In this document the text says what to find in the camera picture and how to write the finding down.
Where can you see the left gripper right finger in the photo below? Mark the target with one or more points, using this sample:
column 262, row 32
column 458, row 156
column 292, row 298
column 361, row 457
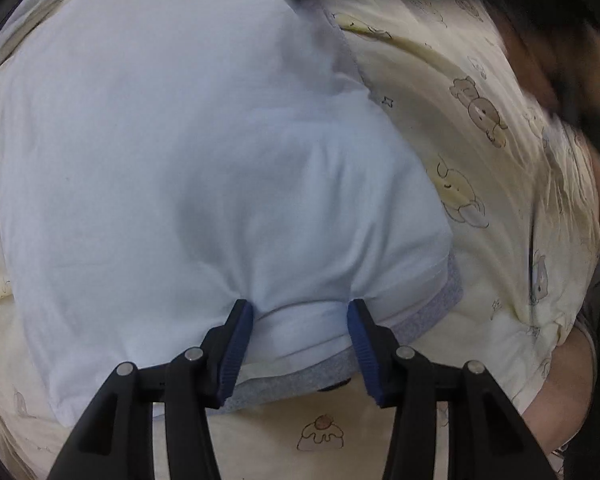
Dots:
column 486, row 437

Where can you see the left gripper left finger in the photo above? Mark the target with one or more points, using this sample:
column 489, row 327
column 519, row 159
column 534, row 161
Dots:
column 113, row 437

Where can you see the grey and black sweatshirt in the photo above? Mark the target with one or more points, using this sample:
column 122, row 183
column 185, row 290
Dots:
column 301, row 238

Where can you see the white cartoon print t-shirt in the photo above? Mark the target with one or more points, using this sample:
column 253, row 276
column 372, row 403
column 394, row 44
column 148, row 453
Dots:
column 162, row 159

